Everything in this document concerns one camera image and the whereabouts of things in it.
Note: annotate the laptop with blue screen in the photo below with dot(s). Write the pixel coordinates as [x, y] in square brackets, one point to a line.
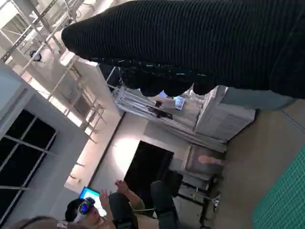
[91, 194]

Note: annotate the black wall panel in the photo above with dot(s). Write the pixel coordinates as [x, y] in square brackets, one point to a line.
[147, 167]

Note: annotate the white metal frame desk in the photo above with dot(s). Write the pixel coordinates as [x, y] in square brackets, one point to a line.
[133, 100]

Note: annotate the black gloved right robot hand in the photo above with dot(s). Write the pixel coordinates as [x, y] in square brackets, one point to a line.
[190, 40]

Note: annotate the white louvred unit on casters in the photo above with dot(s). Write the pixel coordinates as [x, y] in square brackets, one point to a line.
[221, 124]

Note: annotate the dark window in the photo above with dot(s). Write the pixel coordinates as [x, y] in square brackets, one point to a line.
[23, 148]

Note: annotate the green cutting mat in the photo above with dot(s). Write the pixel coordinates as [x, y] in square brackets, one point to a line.
[286, 202]

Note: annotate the blue black hanging device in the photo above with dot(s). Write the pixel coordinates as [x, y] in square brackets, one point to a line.
[37, 56]

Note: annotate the black office chair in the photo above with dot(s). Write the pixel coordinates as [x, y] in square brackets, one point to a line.
[164, 202]

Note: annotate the white VR headset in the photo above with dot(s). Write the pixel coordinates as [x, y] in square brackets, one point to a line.
[85, 206]

